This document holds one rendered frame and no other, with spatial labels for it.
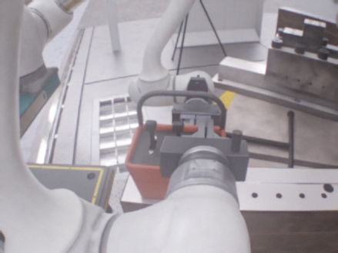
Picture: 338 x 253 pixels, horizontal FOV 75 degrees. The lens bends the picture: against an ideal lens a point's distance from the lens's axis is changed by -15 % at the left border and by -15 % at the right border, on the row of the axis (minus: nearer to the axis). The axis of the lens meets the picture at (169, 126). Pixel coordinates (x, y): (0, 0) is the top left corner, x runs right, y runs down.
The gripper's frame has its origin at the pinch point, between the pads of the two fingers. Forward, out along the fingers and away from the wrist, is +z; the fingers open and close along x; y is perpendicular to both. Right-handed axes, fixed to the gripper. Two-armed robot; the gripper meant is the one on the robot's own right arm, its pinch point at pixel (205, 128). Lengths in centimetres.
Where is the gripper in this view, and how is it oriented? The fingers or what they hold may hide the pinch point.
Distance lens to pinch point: 49.2
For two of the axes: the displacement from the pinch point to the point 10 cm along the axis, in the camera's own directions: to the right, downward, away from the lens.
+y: -0.2, -9.0, -4.3
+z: 1.5, -4.2, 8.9
